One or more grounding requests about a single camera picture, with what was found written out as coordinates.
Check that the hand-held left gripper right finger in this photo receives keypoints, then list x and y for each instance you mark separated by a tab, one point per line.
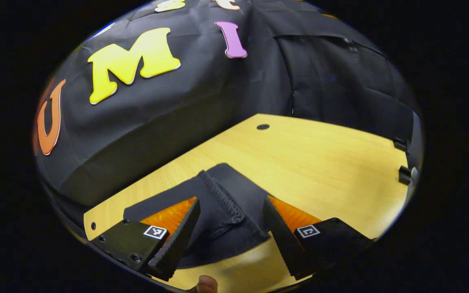
281	240

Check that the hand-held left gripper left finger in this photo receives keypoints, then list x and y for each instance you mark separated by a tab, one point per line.
179	240

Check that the dark denim jeans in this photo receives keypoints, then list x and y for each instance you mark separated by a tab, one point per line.
218	195

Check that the black table clamp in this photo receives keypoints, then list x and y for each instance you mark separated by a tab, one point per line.
404	175
400	144

